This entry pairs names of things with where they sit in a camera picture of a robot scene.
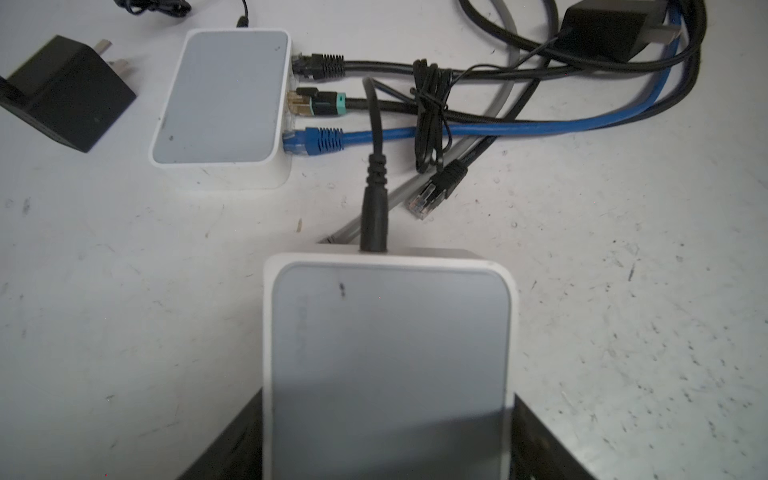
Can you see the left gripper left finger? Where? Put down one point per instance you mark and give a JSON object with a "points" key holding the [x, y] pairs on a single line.
{"points": [[237, 452]]}

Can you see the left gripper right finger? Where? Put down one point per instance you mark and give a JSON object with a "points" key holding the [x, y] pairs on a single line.
{"points": [[536, 453]]}

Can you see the white network switch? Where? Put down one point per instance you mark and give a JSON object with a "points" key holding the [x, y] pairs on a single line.
{"points": [[396, 365], [225, 114]]}

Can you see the black power adapter with cord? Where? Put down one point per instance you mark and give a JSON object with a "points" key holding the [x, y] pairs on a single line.
{"points": [[69, 92]]}

